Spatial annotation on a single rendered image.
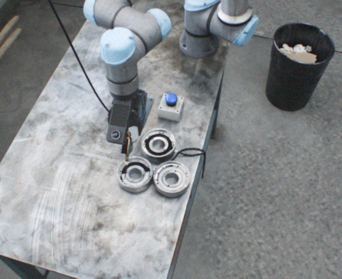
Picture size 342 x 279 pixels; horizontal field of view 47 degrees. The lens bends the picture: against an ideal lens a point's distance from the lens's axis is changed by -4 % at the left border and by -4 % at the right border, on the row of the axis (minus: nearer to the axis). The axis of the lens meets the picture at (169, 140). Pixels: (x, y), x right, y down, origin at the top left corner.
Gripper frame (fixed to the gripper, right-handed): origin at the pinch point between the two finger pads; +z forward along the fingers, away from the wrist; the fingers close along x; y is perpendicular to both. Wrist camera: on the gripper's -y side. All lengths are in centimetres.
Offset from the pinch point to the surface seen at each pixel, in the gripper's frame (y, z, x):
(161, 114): 19.6, 11.3, -4.0
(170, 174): -1.3, 11.4, -12.3
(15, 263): -33, 39, 34
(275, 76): 107, 70, -44
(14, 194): -18.7, 13.0, 31.2
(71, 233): -25.8, 13.0, 9.6
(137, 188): -9.0, 9.6, -4.7
